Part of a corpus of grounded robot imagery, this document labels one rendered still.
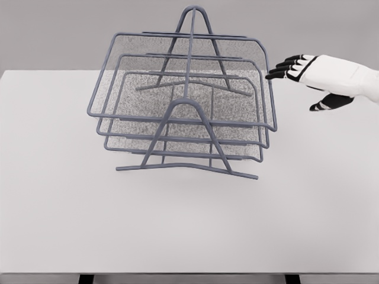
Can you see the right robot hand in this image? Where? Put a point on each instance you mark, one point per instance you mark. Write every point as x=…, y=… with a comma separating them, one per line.
x=328, y=74

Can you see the grey mesh folder tray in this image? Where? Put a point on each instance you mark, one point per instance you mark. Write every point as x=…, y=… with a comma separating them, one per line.
x=237, y=135
x=133, y=45
x=183, y=149

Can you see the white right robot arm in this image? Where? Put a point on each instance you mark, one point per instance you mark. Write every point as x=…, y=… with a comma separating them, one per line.
x=370, y=84

